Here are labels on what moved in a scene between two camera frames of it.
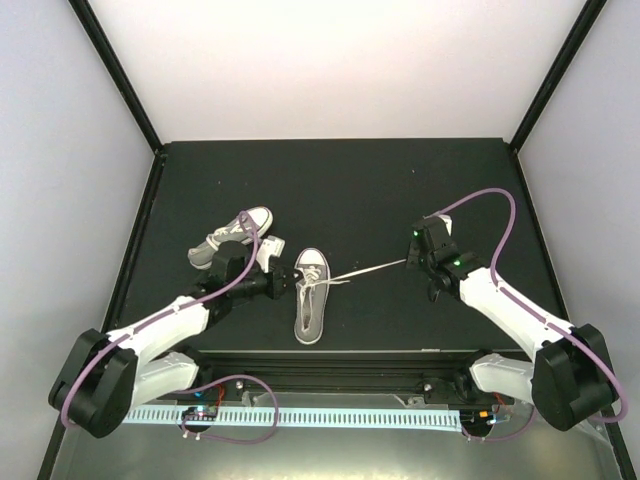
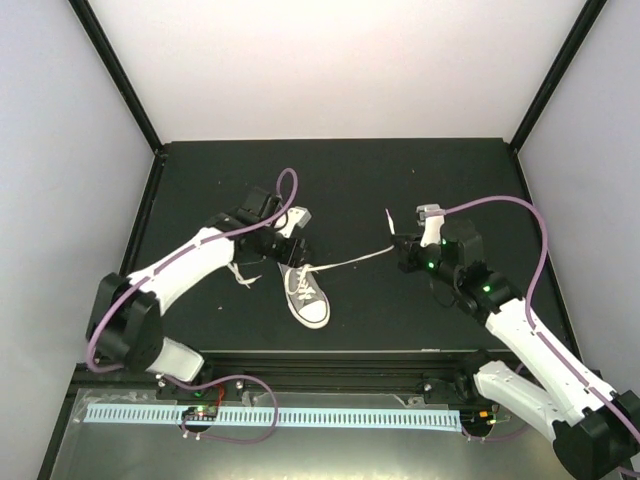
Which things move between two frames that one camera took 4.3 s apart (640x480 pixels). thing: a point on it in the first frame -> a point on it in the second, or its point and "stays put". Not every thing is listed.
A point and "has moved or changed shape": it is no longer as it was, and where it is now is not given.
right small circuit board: (482, 416) stays put
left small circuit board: (200, 413) stays put
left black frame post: (90, 19) stays put
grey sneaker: (312, 294) has moved or changed shape
